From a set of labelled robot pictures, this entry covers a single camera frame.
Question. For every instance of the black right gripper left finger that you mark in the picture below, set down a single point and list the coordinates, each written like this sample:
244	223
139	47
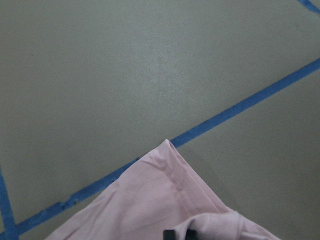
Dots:
169	234

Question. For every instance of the brown table mat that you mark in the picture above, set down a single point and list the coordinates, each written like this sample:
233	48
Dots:
87	86

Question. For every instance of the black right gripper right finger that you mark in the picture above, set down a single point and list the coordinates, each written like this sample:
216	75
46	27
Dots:
191	234

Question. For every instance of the pink Snoopy t-shirt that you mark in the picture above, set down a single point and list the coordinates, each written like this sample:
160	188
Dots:
159	192

